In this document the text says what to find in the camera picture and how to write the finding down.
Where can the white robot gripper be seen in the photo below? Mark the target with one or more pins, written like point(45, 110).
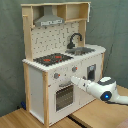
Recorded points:
point(103, 90)

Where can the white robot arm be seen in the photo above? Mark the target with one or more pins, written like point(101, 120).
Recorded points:
point(116, 99)

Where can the wooden toy play kitchen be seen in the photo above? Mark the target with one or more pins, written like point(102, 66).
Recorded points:
point(46, 40)

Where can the toy ice dispenser panel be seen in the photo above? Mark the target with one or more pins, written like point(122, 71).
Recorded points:
point(91, 72)

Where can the right red stove knob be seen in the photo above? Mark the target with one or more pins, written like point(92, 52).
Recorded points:
point(74, 69)

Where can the red stove knob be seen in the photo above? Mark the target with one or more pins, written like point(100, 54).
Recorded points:
point(56, 75)
point(74, 69)

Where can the toy oven door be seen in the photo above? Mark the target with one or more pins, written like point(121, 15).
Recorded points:
point(61, 100)

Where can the left red stove knob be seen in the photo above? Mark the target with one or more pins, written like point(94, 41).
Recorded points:
point(56, 75)

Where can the grey toy sink basin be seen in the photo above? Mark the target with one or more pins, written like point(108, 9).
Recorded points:
point(79, 51)

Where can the black toy stovetop red burners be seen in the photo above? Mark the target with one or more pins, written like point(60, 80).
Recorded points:
point(52, 59)

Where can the black toy faucet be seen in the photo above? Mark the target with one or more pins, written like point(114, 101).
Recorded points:
point(71, 44)

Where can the grey toy range hood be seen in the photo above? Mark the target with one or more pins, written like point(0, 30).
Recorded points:
point(48, 18)

